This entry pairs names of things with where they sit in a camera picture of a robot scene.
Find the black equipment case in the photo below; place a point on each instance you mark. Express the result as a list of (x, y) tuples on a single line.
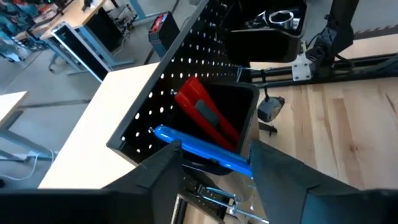
[(168, 31)]

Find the light wooden desk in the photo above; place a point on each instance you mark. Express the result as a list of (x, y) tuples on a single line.
[(93, 140)]

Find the black tape measure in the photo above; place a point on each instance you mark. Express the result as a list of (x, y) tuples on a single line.
[(270, 109)]

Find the black pegboard stand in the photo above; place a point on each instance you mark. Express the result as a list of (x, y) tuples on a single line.
[(192, 46)]

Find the black pegboard bin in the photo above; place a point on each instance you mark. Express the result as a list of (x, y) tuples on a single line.
[(241, 102), (264, 46)]

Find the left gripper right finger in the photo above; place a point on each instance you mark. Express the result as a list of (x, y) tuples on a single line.
[(311, 205)]

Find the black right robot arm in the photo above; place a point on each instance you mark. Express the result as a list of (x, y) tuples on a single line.
[(339, 31)]

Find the red utility knife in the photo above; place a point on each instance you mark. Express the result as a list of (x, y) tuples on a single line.
[(192, 96)]

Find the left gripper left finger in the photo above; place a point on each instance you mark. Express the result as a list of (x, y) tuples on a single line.
[(93, 207)]

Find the light desk grey legs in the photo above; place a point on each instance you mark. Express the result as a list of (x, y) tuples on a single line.
[(9, 102)]

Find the wooden desk blue legs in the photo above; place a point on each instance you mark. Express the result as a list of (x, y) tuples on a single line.
[(71, 14)]

